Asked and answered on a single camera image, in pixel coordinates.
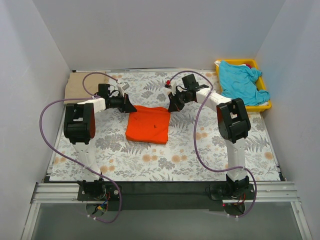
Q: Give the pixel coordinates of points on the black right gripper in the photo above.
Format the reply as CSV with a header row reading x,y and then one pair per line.
x,y
176,97

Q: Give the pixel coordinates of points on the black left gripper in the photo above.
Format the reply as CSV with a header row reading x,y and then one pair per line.
x,y
125,103

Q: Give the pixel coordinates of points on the orange t shirt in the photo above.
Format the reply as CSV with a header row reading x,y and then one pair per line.
x,y
148,125

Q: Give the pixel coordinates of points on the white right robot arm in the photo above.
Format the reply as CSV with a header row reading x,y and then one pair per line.
x,y
233,125

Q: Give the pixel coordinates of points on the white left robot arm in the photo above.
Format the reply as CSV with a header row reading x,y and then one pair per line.
x,y
80,129

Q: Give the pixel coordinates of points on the floral patterned table mat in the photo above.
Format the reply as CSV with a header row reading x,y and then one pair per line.
x,y
195,151

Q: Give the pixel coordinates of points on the beige folded cloth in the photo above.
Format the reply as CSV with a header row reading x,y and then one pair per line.
x,y
74,87

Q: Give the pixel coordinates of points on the white cloth in bin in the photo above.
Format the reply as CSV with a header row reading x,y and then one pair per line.
x,y
217,63

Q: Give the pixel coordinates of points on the blue t shirt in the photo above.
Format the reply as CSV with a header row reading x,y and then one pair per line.
x,y
240,81

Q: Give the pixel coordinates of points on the yellow plastic bin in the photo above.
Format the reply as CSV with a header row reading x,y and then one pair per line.
x,y
260,82

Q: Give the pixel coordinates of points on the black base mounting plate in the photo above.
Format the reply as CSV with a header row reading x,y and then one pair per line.
x,y
162,195

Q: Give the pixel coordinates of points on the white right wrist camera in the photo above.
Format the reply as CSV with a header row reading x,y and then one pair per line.
x,y
171,86

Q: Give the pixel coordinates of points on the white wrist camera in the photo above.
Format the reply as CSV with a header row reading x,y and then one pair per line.
x,y
122,87
171,86

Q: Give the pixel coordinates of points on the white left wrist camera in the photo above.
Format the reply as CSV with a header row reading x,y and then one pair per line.
x,y
122,87

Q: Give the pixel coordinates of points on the aluminium frame rail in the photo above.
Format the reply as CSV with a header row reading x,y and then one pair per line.
x,y
267,191

